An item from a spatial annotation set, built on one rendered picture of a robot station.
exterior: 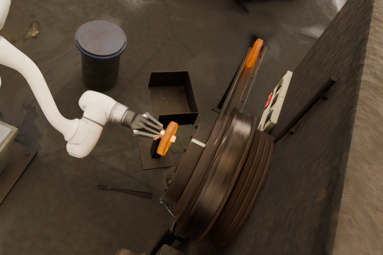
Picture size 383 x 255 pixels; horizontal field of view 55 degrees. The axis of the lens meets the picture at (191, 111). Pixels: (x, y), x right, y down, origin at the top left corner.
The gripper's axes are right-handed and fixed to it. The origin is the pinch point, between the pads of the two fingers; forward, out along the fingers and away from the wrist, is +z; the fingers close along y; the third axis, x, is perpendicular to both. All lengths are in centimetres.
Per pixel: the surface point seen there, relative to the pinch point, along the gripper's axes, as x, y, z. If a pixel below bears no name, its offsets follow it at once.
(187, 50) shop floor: -83, -127, -28
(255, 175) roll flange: 45, 25, 33
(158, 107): -23.6, -26.7, -14.0
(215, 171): 47, 30, 21
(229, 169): 47, 28, 25
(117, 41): -38, -69, -61
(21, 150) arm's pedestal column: -78, 8, -85
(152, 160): -83, -25, -11
